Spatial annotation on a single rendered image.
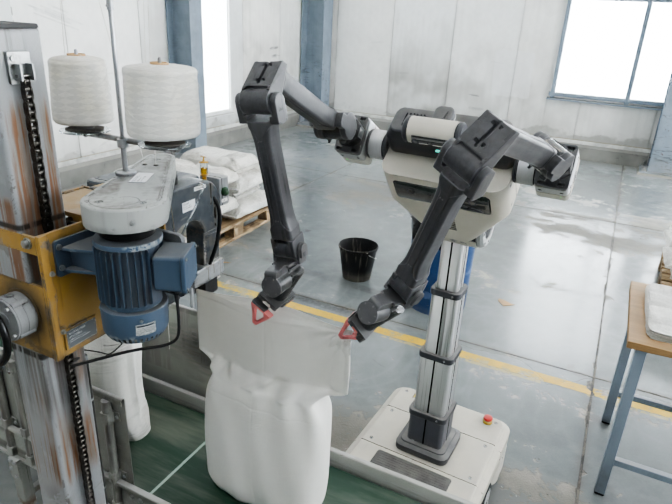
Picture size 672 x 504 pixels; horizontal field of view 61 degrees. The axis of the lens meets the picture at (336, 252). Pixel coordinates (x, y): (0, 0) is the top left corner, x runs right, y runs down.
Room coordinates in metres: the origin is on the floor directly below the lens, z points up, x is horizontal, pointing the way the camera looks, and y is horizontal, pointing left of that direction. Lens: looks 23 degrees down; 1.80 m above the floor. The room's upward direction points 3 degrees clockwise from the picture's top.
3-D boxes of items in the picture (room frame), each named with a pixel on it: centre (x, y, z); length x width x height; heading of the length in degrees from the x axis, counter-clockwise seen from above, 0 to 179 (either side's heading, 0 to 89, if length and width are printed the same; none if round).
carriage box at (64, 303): (1.31, 0.67, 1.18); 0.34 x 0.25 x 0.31; 154
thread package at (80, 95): (1.43, 0.65, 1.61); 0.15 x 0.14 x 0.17; 64
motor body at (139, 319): (1.18, 0.47, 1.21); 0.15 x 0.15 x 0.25
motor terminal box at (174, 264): (1.18, 0.36, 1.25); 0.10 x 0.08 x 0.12; 179
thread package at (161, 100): (1.32, 0.41, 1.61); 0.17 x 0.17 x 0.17
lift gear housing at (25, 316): (1.13, 0.73, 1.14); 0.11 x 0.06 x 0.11; 64
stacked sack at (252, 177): (4.91, 0.91, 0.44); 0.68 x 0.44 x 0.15; 154
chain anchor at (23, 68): (1.19, 0.65, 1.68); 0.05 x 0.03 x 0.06; 154
